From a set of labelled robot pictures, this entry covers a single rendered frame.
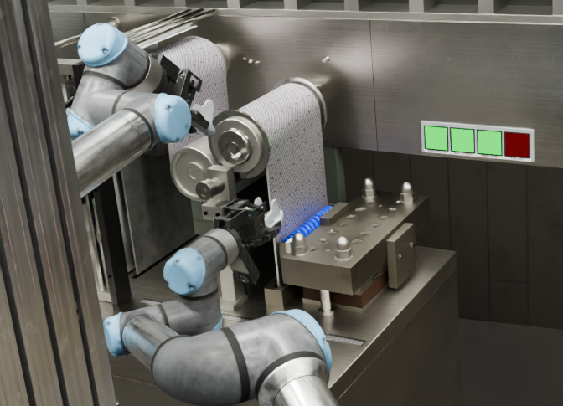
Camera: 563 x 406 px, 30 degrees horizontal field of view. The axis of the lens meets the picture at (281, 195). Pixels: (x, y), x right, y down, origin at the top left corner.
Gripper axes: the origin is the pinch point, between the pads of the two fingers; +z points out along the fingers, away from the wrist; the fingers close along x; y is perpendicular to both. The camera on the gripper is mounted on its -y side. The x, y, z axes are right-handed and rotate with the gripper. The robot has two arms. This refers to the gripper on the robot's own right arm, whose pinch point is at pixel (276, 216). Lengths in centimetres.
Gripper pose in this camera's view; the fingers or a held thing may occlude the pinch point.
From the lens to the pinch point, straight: 219.0
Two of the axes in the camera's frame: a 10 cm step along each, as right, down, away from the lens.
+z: 5.0, -3.5, 7.9
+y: -0.9, -9.3, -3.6
